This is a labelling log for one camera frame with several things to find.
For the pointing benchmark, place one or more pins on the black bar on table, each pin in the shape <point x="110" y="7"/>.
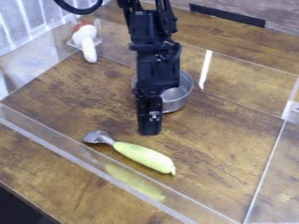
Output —
<point x="248" y="20"/>

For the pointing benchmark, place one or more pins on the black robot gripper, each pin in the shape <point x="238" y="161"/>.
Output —
<point x="158" y="64"/>

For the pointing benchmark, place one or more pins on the small silver metal pot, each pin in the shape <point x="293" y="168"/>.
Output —
<point x="177" y="93"/>

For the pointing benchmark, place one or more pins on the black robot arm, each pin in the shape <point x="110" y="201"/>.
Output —
<point x="151" y="27"/>

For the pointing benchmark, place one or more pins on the white red toy mushroom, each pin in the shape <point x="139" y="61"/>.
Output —
<point x="83" y="35"/>

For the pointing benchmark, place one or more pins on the green handled metal spoon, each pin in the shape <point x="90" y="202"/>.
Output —
<point x="145" y="156"/>

